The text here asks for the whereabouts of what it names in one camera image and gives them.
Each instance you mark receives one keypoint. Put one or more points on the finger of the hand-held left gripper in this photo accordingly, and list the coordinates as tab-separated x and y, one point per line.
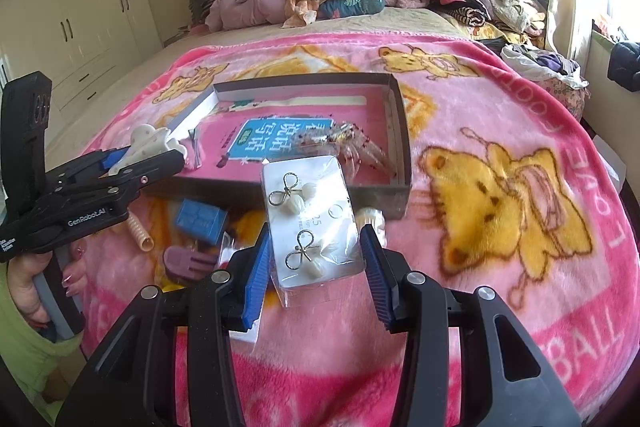
95	161
150	174

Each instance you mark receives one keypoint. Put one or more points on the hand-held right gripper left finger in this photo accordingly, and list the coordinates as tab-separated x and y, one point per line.
257	277

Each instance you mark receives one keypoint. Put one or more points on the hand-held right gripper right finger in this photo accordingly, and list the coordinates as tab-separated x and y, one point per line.
372	277

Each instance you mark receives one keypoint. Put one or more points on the white hair claw clip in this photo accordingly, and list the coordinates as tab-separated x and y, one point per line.
150	142

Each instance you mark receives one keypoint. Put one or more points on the blue plastic box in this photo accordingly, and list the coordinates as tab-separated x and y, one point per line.
200	219

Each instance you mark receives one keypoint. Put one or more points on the white flower earring card packet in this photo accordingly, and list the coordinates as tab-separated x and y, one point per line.
310	227

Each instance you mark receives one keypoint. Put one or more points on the shallow cardboard box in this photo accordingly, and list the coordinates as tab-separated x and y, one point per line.
395	147

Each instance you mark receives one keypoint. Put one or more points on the person's left forearm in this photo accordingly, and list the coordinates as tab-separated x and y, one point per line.
30	357

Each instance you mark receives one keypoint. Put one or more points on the person's left hand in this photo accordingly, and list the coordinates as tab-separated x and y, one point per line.
22	287

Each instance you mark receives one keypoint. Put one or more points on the dark hair pins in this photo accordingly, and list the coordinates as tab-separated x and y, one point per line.
195	147

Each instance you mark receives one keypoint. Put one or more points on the small white hair clip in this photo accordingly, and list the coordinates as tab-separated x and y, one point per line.
374	219

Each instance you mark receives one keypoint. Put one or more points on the purple hair clip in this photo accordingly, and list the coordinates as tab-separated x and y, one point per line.
187	263

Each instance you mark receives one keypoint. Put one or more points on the pink book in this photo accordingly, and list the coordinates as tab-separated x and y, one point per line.
240	157

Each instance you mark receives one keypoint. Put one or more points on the clear glittery hair ornament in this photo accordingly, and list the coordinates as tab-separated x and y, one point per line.
350	147

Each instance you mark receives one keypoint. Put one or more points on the pink quilted garment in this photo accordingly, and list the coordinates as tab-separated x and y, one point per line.
240	4

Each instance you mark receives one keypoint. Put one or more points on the pink printed blanket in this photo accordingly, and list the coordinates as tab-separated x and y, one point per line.
500	117

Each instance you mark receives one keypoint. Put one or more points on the heap of white purple clothes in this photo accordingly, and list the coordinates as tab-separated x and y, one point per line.
540	62

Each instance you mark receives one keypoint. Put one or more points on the black garment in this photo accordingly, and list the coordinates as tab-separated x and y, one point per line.
625	64

